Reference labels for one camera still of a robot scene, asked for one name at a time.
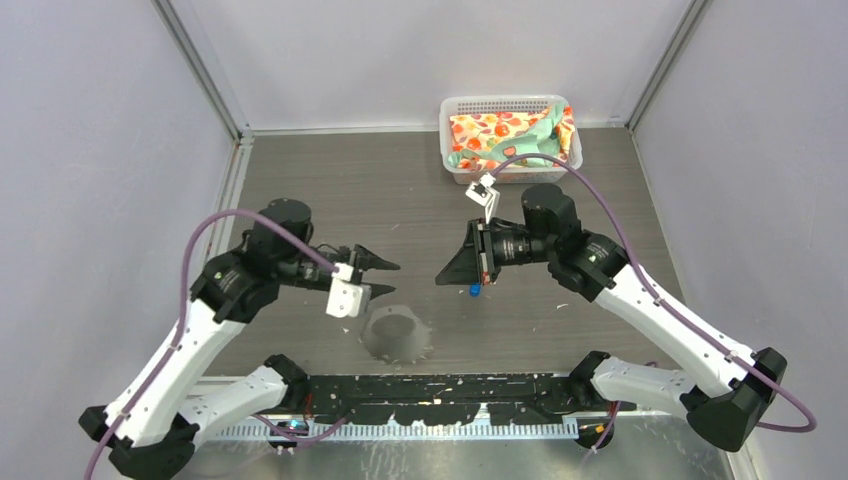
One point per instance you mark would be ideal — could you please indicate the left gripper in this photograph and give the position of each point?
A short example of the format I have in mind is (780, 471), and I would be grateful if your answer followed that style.
(361, 259)

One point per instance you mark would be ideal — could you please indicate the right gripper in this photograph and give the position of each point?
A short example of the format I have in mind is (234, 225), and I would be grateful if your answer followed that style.
(476, 251)

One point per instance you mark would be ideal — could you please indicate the large metal keyring disc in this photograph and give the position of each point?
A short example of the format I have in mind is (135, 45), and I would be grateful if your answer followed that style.
(396, 335)

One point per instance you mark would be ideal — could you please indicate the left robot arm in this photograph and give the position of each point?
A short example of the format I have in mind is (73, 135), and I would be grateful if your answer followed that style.
(153, 428)

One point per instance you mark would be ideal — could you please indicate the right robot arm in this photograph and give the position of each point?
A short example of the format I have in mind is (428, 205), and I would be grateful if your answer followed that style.
(720, 385)

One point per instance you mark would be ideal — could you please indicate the floral patterned cloth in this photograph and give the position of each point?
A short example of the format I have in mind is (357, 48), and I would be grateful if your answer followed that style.
(482, 141)

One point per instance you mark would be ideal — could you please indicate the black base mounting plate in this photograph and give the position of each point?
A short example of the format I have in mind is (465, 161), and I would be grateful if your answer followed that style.
(509, 399)

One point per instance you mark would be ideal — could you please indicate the white plastic basket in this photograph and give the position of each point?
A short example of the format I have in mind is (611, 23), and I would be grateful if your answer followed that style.
(491, 104)

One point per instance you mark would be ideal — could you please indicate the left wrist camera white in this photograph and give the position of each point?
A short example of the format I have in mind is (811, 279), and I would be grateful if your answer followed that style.
(340, 304)

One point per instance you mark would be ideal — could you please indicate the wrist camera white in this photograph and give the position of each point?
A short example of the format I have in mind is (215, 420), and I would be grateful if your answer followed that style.
(483, 193)
(340, 304)

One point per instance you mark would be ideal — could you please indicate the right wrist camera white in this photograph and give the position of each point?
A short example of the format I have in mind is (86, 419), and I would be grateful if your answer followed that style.
(483, 193)

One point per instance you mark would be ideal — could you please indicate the aluminium frame rail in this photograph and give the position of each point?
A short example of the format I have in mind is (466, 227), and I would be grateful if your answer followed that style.
(269, 425)

